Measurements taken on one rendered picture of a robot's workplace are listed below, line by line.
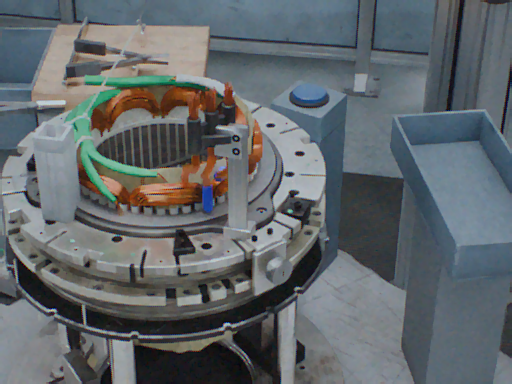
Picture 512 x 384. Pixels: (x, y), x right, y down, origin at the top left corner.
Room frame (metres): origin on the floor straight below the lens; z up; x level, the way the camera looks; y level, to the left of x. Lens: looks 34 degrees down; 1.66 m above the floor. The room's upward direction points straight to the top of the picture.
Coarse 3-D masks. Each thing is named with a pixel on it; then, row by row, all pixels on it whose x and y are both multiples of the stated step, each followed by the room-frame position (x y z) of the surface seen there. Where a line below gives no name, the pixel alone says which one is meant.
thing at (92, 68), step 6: (66, 66) 1.10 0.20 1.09; (72, 66) 1.11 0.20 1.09; (78, 66) 1.11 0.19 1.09; (84, 66) 1.11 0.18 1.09; (90, 66) 1.11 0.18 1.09; (96, 66) 1.11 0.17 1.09; (66, 72) 1.10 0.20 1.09; (72, 72) 1.10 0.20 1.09; (78, 72) 1.11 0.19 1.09; (84, 72) 1.11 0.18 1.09; (90, 72) 1.11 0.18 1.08; (96, 72) 1.11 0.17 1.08
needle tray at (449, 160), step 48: (432, 144) 1.04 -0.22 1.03; (480, 144) 1.04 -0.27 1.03; (432, 192) 0.89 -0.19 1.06; (480, 192) 0.95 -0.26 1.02; (432, 240) 0.91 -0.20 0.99; (480, 240) 0.86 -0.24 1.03; (432, 288) 0.89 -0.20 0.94; (480, 288) 0.88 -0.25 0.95; (432, 336) 0.87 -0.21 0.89; (480, 336) 0.88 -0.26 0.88
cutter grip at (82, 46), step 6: (78, 42) 1.17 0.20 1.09; (84, 42) 1.17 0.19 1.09; (90, 42) 1.17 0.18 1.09; (96, 42) 1.17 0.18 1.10; (102, 42) 1.17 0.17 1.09; (78, 48) 1.17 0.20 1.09; (84, 48) 1.17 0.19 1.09; (90, 48) 1.17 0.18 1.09; (96, 48) 1.16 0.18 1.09; (102, 48) 1.16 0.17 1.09; (96, 54) 1.16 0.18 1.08; (102, 54) 1.16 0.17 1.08
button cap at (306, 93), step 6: (306, 84) 1.16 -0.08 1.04; (312, 84) 1.16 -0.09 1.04; (294, 90) 1.14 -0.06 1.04; (300, 90) 1.14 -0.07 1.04; (306, 90) 1.14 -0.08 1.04; (312, 90) 1.14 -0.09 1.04; (318, 90) 1.14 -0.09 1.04; (324, 90) 1.14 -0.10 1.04; (294, 96) 1.13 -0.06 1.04; (300, 96) 1.13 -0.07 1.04; (306, 96) 1.12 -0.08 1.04; (312, 96) 1.12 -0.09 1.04; (318, 96) 1.13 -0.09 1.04; (324, 96) 1.13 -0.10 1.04; (306, 102) 1.12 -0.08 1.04; (312, 102) 1.12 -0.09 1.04
